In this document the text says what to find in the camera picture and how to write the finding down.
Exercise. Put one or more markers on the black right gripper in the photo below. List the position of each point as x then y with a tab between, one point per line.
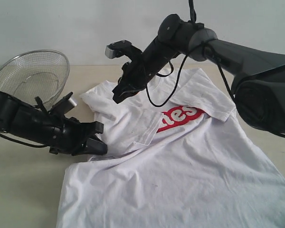
134	79

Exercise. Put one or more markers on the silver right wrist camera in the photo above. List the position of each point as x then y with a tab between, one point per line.
122	48

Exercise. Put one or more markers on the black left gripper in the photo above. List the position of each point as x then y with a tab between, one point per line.
80	139

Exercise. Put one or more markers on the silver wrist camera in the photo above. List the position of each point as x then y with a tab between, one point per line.
122	48
64	105

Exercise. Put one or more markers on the white t-shirt red lettering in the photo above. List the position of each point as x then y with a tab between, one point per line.
177	158

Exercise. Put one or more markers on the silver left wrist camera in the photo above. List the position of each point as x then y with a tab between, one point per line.
64	105

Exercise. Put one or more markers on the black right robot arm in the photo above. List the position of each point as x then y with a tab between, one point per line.
258	87

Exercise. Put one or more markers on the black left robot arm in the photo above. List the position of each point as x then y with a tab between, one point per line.
37	127

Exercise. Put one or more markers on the metal wire mesh basket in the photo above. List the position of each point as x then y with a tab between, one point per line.
41	73

